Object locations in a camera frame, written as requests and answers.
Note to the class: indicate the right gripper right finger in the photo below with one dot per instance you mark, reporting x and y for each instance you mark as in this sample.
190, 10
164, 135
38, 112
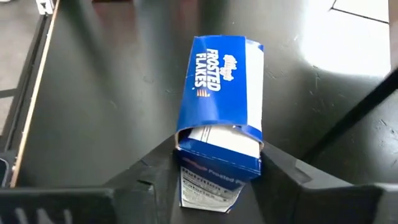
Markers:
276, 193

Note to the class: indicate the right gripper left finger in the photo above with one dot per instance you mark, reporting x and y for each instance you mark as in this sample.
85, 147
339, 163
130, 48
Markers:
146, 193

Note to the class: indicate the blue Frosted Flakes cereal box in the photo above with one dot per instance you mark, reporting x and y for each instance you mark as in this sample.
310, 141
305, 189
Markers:
214, 93

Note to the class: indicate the black metal table frame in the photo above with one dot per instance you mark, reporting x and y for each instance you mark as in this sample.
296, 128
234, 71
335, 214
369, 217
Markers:
25, 93

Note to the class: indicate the white metal bracket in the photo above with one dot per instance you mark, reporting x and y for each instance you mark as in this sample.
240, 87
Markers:
45, 6

